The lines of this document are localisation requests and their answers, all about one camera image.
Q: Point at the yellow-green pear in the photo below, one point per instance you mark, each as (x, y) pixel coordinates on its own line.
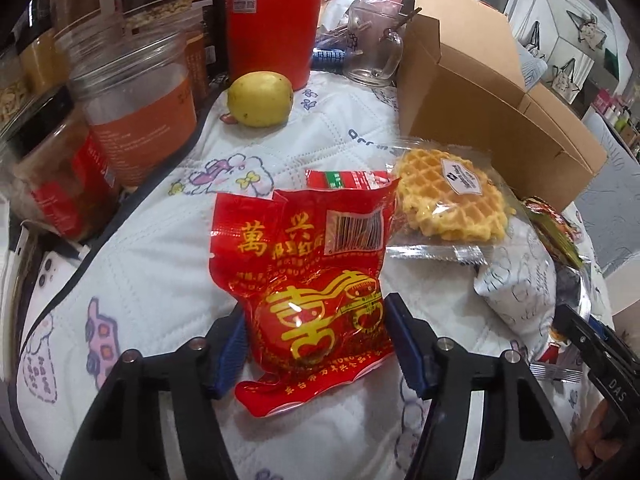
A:
(261, 99)

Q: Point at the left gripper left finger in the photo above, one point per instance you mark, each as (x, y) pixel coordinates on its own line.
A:
(121, 435)

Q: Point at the red wedding egg packet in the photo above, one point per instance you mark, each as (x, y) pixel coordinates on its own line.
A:
(305, 267)

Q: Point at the glass mug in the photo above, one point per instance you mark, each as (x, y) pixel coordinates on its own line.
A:
(374, 46)

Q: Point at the green brown cereal snack bag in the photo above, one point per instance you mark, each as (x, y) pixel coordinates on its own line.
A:
(555, 232)

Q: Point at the clear jar orange label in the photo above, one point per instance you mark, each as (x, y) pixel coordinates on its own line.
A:
(136, 96)

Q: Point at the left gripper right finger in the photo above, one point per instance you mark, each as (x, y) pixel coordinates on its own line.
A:
(520, 436)

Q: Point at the red spicy strip packet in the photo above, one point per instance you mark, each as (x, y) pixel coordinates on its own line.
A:
(333, 180)

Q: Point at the white patterned quilted tablecloth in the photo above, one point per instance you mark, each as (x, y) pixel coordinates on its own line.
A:
(146, 285)

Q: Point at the white bread print bag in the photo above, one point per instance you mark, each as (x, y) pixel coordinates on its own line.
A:
(518, 282)

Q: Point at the brown cardboard box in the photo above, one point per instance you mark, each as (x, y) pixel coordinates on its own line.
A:
(460, 82)

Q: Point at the red plastic canister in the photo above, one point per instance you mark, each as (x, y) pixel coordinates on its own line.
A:
(272, 35)

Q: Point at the right hand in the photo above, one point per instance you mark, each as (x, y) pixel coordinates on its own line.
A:
(591, 444)

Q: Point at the waffle snack clear bag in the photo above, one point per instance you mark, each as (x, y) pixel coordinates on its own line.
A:
(451, 205)

